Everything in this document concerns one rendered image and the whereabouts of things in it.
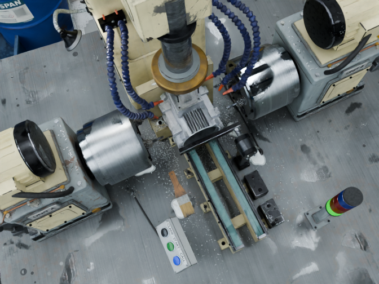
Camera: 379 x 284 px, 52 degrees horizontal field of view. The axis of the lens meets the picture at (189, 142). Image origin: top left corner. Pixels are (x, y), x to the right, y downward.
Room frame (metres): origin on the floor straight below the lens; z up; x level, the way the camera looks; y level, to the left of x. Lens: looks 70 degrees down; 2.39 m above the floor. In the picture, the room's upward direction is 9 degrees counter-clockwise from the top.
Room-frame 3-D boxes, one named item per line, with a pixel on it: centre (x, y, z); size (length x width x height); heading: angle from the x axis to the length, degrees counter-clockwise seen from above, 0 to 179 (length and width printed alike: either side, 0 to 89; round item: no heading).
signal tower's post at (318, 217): (0.17, -0.46, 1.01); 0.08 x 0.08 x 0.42; 16
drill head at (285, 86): (0.70, -0.34, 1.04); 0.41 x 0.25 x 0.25; 106
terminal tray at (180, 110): (0.64, -0.01, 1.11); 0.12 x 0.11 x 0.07; 16
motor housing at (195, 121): (0.61, -0.02, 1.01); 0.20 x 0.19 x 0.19; 16
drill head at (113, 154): (0.51, 0.32, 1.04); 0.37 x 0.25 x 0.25; 106
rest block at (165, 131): (0.64, 0.11, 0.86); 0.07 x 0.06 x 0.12; 106
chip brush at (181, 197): (0.36, 0.07, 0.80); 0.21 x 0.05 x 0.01; 15
